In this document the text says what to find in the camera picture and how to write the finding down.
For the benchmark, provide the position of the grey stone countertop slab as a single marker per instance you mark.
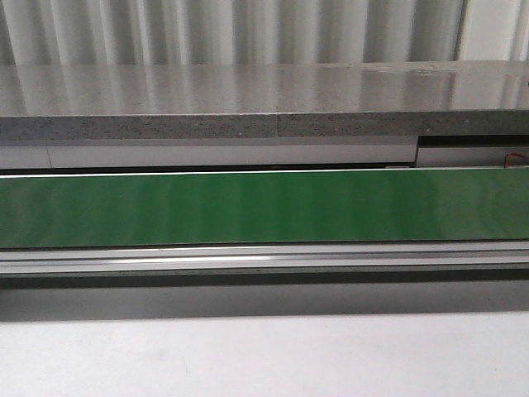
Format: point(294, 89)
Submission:
point(130, 102)

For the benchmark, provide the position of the green conveyor belt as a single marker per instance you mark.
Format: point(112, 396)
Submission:
point(49, 211)

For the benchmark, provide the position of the white curtain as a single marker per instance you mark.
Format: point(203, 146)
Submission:
point(260, 32)

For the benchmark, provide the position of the grey rear conveyor rail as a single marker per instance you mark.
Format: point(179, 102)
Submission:
point(318, 152)

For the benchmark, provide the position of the aluminium conveyor front rail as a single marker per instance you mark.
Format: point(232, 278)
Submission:
point(423, 255)

